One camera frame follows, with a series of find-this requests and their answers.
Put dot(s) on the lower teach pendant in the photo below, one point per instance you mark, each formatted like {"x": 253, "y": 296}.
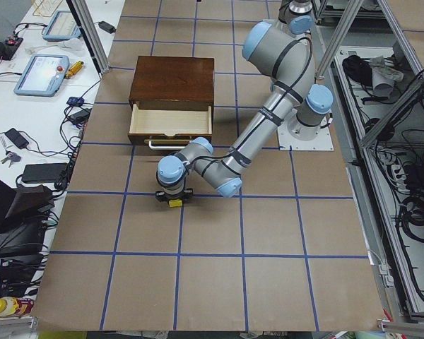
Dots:
{"x": 43, "y": 75}

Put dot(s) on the white drawer handle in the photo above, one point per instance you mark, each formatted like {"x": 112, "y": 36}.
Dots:
{"x": 165, "y": 144}

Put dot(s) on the light wood drawer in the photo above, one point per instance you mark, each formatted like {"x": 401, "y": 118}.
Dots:
{"x": 169, "y": 124}

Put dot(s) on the black power brick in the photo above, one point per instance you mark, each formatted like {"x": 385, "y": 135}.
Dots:
{"x": 107, "y": 27}

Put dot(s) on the yellow mustard bottle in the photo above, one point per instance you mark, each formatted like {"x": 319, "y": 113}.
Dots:
{"x": 15, "y": 306}

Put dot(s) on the teach pendant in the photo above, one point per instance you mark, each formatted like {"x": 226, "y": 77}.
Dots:
{"x": 43, "y": 75}
{"x": 61, "y": 27}

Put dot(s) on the gold cylindrical tool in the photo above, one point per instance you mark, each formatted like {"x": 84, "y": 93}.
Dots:
{"x": 74, "y": 69}

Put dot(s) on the yellow block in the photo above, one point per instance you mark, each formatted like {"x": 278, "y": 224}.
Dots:
{"x": 175, "y": 203}

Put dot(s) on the black tablet device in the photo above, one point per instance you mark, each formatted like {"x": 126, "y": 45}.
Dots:
{"x": 43, "y": 172}

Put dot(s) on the black smartphone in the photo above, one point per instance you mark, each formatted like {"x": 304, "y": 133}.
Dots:
{"x": 16, "y": 138}

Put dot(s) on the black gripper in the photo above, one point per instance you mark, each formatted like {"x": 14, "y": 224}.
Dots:
{"x": 172, "y": 198}

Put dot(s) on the dark wooden drawer cabinet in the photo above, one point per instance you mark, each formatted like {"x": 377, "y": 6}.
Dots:
{"x": 173, "y": 82}

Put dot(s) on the upper teach pendant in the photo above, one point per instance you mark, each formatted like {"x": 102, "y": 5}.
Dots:
{"x": 61, "y": 27}

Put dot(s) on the aluminium side rail frame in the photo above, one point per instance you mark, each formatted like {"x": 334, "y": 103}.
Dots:
{"x": 389, "y": 133}

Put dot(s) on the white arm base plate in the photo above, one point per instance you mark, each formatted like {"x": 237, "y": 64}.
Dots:
{"x": 294, "y": 136}

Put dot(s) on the aluminium frame post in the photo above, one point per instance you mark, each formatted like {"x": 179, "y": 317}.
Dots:
{"x": 84, "y": 21}

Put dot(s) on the bunch of keys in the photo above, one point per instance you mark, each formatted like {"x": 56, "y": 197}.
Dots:
{"x": 11, "y": 158}

